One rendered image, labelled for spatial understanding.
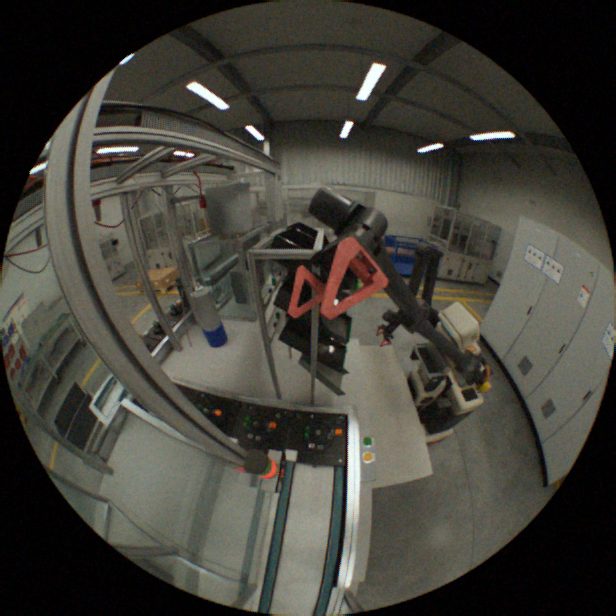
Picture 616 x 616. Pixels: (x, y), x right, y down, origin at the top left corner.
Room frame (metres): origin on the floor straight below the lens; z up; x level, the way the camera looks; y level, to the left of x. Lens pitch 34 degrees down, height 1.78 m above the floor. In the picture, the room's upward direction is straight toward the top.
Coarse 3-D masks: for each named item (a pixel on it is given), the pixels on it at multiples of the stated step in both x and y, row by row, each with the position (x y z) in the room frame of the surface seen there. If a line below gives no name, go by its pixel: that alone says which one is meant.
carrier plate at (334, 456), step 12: (300, 420) 0.30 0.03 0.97; (324, 420) 0.30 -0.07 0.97; (336, 420) 0.30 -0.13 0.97; (300, 432) 0.24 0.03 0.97; (288, 444) 0.19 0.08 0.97; (300, 444) 0.19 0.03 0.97; (336, 444) 0.18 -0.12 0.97; (300, 456) 0.13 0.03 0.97; (312, 456) 0.13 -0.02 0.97; (324, 456) 0.13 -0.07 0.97; (336, 456) 0.13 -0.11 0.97
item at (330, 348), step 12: (288, 324) 0.58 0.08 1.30; (300, 324) 0.59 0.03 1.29; (288, 336) 0.47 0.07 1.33; (300, 336) 0.53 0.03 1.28; (324, 336) 0.56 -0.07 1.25; (300, 348) 0.46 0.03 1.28; (324, 348) 0.51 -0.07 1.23; (336, 348) 0.53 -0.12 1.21; (324, 360) 0.43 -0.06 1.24; (336, 360) 0.47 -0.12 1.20
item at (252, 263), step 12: (264, 240) 0.56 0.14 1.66; (252, 252) 0.43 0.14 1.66; (312, 252) 0.42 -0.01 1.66; (252, 264) 0.43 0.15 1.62; (312, 264) 0.42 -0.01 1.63; (252, 276) 0.44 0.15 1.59; (252, 288) 0.43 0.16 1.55; (312, 288) 0.42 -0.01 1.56; (264, 312) 0.45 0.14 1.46; (312, 312) 0.42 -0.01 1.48; (264, 324) 0.43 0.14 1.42; (312, 324) 0.42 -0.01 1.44; (264, 336) 0.44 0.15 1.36; (312, 336) 0.42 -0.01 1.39; (264, 348) 0.43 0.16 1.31; (288, 348) 0.76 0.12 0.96; (312, 348) 0.42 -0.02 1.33; (312, 360) 0.41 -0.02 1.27; (312, 372) 0.42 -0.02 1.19; (276, 384) 0.43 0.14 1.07; (312, 384) 0.42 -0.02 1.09; (312, 396) 0.42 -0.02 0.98
